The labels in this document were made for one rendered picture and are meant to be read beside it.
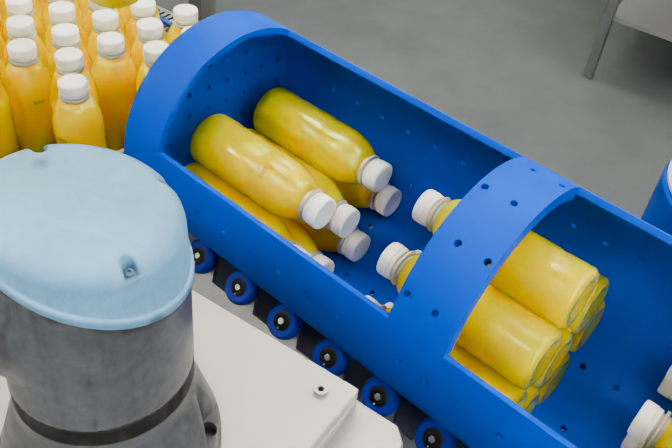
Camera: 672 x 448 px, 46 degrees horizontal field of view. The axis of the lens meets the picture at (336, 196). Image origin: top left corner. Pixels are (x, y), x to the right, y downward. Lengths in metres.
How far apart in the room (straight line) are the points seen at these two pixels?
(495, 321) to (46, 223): 0.46
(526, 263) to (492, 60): 2.76
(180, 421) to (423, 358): 0.29
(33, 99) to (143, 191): 0.78
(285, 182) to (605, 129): 2.47
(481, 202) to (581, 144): 2.39
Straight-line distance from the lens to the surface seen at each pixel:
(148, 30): 1.24
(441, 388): 0.76
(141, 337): 0.45
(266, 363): 0.66
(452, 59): 3.46
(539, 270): 0.78
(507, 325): 0.77
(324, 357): 0.93
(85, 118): 1.13
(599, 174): 3.00
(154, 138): 0.93
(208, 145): 0.94
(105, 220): 0.44
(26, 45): 1.22
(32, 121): 1.25
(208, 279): 1.04
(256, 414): 0.63
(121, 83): 1.22
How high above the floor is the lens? 1.70
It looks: 40 degrees down
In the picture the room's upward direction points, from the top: 7 degrees clockwise
